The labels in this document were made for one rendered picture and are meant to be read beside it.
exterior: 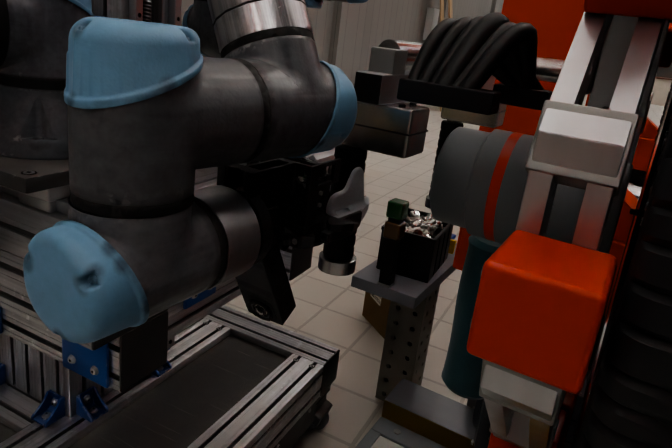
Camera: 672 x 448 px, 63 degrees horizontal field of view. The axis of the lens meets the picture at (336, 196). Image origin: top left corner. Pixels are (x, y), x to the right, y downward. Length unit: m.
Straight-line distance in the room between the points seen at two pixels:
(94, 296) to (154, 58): 0.14
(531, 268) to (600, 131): 0.12
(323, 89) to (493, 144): 0.31
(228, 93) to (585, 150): 0.25
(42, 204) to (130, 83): 0.47
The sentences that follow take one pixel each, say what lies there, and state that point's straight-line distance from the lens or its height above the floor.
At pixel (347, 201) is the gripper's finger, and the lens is 0.56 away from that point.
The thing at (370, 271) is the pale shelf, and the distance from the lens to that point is 1.39.
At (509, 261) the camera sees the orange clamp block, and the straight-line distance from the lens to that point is 0.38.
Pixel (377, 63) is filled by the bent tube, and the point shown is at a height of 0.99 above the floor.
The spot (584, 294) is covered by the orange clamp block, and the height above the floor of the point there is 0.88.
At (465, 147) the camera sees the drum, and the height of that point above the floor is 0.90.
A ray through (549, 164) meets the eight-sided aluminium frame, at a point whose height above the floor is 0.94.
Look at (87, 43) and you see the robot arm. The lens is 0.33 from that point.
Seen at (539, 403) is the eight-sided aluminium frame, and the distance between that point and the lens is 0.51.
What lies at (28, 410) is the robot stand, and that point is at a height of 0.23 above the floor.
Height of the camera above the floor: 1.02
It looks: 17 degrees down
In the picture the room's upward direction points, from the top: 7 degrees clockwise
